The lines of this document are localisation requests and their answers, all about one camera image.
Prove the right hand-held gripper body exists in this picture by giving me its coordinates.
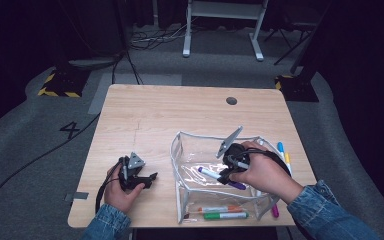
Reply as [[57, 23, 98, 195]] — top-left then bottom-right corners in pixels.
[[215, 125, 250, 173]]

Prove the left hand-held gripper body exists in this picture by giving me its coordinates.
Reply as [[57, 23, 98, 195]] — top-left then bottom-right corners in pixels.
[[117, 152, 148, 192]]

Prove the purple marker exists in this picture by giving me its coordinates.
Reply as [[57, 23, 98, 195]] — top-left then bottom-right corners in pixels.
[[197, 165, 248, 191]]

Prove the orange marker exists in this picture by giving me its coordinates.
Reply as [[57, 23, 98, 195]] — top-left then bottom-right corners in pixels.
[[198, 205, 244, 214]]

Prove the clear plastic pouch white trim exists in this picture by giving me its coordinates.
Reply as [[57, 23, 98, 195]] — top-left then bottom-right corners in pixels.
[[169, 130, 283, 224]]

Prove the bright green marker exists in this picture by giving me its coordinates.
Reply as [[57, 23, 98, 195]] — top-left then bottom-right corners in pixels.
[[203, 211, 250, 221]]

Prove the yellow marker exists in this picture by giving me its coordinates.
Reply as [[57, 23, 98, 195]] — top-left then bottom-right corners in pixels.
[[284, 152, 293, 174]]

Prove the person's left hand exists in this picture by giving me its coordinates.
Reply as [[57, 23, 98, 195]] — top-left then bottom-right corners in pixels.
[[103, 166, 146, 214]]

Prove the person's right hand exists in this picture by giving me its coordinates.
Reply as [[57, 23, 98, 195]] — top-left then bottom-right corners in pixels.
[[229, 140, 296, 205]]

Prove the grey tape piece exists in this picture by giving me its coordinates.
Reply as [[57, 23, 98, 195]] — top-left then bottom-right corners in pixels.
[[64, 191, 90, 202]]

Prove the black yellow striped stand base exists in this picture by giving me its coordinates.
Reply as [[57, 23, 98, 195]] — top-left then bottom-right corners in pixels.
[[37, 64, 91, 99], [274, 73, 320, 103]]

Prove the black folding stand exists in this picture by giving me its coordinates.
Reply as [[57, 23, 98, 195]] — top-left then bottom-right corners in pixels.
[[263, 13, 318, 66]]

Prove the right hand-held gripper black cable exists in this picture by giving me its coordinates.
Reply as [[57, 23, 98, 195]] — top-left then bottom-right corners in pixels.
[[233, 148, 293, 176]]

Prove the hand-held gripper black cable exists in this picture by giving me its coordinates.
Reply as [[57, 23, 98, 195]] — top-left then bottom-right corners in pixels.
[[94, 159, 124, 214], [233, 148, 293, 176]]

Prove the left hand-held gripper black cable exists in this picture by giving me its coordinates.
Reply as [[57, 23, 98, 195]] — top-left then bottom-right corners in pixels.
[[94, 159, 124, 214]]

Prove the long black floor cable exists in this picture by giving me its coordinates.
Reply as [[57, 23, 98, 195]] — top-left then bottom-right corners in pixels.
[[0, 113, 101, 224]]

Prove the bundle of floor cables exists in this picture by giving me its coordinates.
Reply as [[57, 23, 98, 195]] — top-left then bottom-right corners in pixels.
[[129, 24, 194, 51]]

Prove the white desk frame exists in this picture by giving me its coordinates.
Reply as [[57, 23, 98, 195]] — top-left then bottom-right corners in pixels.
[[182, 0, 270, 63]]

